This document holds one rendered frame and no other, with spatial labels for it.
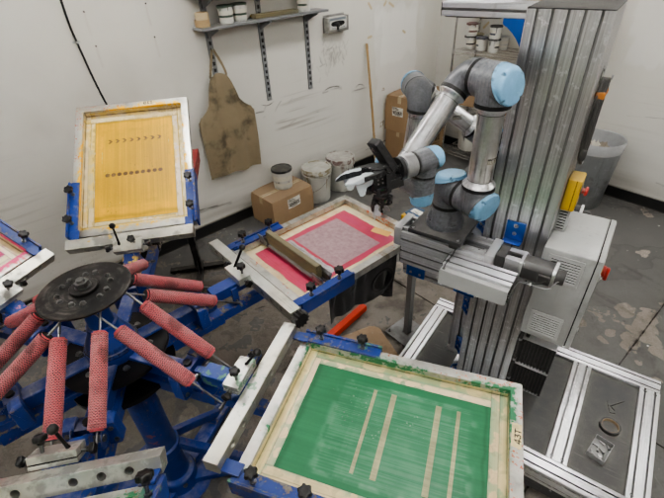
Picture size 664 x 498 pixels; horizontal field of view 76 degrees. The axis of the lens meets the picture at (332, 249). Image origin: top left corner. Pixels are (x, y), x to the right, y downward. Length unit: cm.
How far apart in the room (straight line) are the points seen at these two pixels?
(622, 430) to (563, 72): 177
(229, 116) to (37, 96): 137
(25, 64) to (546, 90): 297
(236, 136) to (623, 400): 334
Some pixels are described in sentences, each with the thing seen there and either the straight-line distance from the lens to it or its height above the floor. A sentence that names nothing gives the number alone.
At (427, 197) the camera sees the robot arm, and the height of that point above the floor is 154.
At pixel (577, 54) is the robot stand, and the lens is 163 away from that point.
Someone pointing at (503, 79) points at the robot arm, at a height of 187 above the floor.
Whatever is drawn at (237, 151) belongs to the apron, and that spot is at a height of 73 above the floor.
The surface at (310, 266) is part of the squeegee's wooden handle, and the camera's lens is 192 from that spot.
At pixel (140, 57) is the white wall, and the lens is 362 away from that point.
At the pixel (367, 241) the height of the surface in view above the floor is 96.
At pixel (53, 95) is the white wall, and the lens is 351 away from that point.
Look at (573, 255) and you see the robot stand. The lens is 184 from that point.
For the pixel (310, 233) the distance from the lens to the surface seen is 229.
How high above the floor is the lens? 222
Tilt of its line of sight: 36 degrees down
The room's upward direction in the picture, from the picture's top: 3 degrees counter-clockwise
